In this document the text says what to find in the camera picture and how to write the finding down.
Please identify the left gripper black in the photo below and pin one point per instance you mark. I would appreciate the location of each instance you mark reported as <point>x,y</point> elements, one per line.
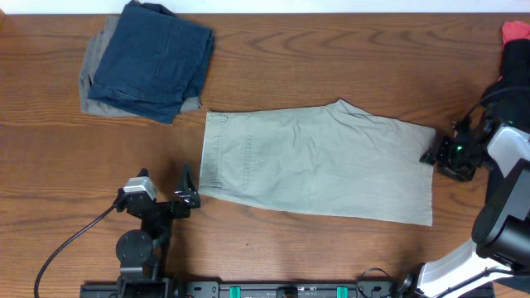
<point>187,202</point>

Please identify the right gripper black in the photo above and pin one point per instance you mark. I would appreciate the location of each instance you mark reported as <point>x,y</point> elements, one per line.
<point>437,152</point>

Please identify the light khaki shorts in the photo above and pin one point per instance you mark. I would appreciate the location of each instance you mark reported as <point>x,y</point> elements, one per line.
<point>335,160</point>

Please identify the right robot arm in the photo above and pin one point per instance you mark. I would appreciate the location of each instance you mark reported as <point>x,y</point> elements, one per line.
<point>499,245</point>

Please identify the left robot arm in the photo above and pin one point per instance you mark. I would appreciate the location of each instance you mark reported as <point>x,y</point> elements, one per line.
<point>142,252</point>

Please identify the black garment at right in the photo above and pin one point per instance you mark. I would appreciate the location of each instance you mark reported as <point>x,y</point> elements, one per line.
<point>511,93</point>

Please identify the folded navy blue shorts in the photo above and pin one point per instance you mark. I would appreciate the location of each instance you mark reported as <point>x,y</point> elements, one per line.
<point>153,62</point>

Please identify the red cloth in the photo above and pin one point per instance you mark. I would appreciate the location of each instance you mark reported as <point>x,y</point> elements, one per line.
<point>516,30</point>

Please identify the folded grey shorts under navy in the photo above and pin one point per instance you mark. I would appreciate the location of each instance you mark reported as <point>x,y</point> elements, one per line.
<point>93,83</point>

